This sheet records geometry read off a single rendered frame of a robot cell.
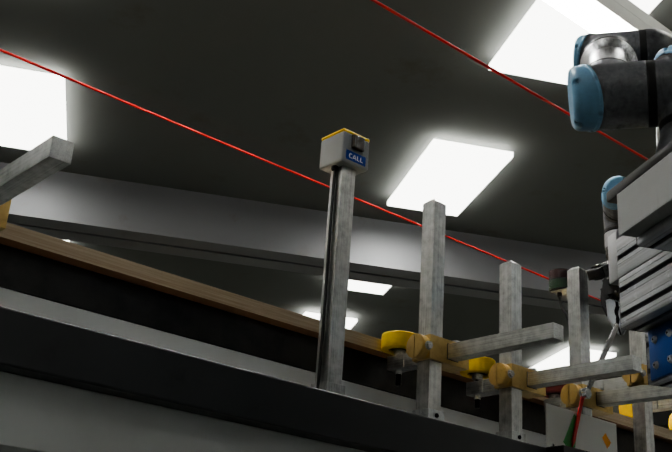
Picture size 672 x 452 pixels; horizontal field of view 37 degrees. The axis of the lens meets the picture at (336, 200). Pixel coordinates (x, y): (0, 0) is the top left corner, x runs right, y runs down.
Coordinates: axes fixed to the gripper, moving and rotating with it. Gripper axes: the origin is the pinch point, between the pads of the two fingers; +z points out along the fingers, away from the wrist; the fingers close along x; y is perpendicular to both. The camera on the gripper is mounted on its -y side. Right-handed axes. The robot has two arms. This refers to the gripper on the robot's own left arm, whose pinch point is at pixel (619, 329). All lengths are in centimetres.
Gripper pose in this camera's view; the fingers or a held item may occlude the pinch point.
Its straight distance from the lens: 246.7
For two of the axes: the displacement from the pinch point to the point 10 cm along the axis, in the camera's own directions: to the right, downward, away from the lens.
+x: -6.6, 2.5, 7.1
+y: 7.5, 3.1, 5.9
